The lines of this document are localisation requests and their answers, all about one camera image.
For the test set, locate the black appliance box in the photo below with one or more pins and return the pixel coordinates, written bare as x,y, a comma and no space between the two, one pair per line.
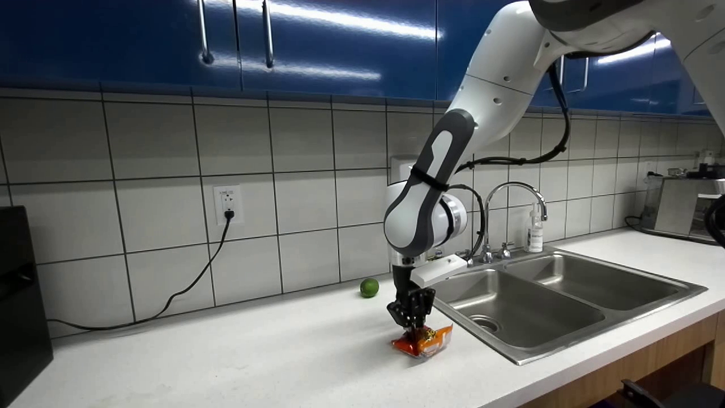
24,303

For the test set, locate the silver countertop appliance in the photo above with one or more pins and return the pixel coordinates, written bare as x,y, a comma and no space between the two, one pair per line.
681,208

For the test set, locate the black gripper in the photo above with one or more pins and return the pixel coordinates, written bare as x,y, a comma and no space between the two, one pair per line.
412,291

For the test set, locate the stainless steel double sink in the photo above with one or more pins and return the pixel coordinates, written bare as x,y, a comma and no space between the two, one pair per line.
558,297

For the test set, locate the wooden base cabinet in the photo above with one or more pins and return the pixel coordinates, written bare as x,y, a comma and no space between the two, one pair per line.
650,355

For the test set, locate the orange cheetos snack bag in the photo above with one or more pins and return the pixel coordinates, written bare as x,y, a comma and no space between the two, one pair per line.
428,344

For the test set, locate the chrome gooseneck faucet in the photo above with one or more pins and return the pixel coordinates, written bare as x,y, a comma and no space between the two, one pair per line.
513,184

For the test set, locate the white wall outlet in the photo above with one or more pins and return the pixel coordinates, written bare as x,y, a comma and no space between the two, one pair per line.
229,202

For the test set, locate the white franka robot arm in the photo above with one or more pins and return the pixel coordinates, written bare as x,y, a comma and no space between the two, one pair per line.
499,68

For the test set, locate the glossy blue wall cabinets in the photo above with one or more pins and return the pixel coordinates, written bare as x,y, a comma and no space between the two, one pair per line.
115,47

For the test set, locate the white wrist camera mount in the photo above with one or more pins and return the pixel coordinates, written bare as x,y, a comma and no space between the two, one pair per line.
444,268

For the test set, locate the white soap bottle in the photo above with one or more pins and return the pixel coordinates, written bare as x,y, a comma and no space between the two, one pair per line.
536,236

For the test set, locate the green lime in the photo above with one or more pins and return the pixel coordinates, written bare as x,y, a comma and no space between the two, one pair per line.
371,286

